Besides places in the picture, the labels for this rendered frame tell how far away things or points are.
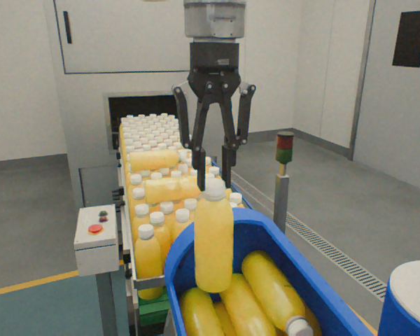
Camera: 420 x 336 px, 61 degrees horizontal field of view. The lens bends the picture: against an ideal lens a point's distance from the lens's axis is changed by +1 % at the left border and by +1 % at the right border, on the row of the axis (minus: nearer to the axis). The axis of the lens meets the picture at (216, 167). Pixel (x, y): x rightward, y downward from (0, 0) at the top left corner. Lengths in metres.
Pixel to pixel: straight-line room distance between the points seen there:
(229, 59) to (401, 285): 0.67
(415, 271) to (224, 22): 0.76
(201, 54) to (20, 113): 4.48
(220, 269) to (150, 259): 0.35
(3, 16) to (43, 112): 1.10
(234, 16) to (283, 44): 5.30
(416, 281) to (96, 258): 0.78
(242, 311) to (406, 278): 0.44
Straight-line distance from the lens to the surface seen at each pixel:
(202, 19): 0.52
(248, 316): 0.70
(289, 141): 1.26
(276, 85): 5.82
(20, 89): 4.89
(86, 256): 0.98
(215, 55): 0.52
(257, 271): 0.73
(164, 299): 1.05
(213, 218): 0.60
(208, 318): 0.72
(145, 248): 0.96
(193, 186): 1.07
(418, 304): 0.93
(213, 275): 0.66
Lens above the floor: 1.57
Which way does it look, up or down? 20 degrees down
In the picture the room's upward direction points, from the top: straight up
